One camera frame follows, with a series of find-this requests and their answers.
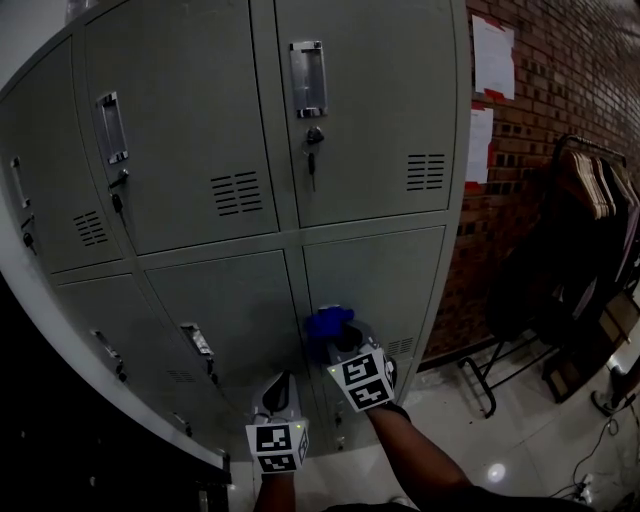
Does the blue cloth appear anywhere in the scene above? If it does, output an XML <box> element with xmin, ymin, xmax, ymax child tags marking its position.
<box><xmin>303</xmin><ymin>304</ymin><xmax>357</xmax><ymax>364</ymax></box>

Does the large white paper sheet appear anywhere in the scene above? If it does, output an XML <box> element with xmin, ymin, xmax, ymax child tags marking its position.
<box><xmin>471</xmin><ymin>14</ymin><xmax>517</xmax><ymax>102</ymax></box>

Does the person's left forearm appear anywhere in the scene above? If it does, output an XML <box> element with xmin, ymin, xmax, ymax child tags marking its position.
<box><xmin>252</xmin><ymin>468</ymin><xmax>302</xmax><ymax>512</ymax></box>

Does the white power strip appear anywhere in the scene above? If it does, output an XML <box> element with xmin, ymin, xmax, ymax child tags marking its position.
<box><xmin>573</xmin><ymin>473</ymin><xmax>597</xmax><ymax>503</ymax></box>

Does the small white paper sheet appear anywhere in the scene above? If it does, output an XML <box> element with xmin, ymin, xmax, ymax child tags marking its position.
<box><xmin>466</xmin><ymin>106</ymin><xmax>496</xmax><ymax>184</ymax></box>

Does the black metal clothes rack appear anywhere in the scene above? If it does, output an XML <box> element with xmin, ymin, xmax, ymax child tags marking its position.
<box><xmin>458</xmin><ymin>133</ymin><xmax>630</xmax><ymax>420</ymax></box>

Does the thin floor cable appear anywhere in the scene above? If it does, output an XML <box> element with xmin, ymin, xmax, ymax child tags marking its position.
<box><xmin>568</xmin><ymin>413</ymin><xmax>622</xmax><ymax>494</ymax></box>

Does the person's right forearm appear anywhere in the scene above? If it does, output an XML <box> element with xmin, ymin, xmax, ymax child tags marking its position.
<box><xmin>367</xmin><ymin>402</ymin><xmax>477</xmax><ymax>502</ymax></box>

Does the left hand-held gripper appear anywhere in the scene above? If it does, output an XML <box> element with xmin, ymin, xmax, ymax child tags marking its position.
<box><xmin>244</xmin><ymin>369</ymin><xmax>311</xmax><ymax>475</ymax></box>

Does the row of wooden hangers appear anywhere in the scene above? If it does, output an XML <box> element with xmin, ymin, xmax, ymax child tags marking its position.
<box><xmin>558</xmin><ymin>149</ymin><xmax>640</xmax><ymax>222</ymax></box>

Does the black hanging jacket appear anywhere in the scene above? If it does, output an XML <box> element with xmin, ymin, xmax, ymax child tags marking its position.
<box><xmin>486</xmin><ymin>212</ymin><xmax>632</xmax><ymax>347</ymax></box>

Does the grey metal locker cabinet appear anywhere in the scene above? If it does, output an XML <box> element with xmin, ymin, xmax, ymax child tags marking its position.
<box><xmin>0</xmin><ymin>0</ymin><xmax>474</xmax><ymax>457</ymax></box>

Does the person's dark shirt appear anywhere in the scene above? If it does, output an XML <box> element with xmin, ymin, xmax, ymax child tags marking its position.
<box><xmin>319</xmin><ymin>483</ymin><xmax>604</xmax><ymax>512</ymax></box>

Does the brown cardboard box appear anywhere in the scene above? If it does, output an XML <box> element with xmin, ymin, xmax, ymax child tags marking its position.
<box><xmin>541</xmin><ymin>288</ymin><xmax>640</xmax><ymax>404</ymax></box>

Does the chrome recessed door handle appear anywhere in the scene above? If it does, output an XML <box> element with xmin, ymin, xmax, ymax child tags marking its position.
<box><xmin>179</xmin><ymin>322</ymin><xmax>216</xmax><ymax>358</ymax></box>
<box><xmin>90</xmin><ymin>329</ymin><xmax>124</xmax><ymax>362</ymax></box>
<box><xmin>95</xmin><ymin>90</ymin><xmax>131</xmax><ymax>166</ymax></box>
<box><xmin>10</xmin><ymin>155</ymin><xmax>31</xmax><ymax>210</ymax></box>
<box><xmin>288</xmin><ymin>40</ymin><xmax>329</xmax><ymax>120</ymax></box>

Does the group of grey cabinet doors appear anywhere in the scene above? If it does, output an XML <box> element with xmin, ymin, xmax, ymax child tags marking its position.
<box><xmin>0</xmin><ymin>0</ymin><xmax>459</xmax><ymax>451</ymax></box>

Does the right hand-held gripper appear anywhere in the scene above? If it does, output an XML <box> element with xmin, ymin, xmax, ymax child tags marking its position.
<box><xmin>324</xmin><ymin>322</ymin><xmax>399</xmax><ymax>414</ymax></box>

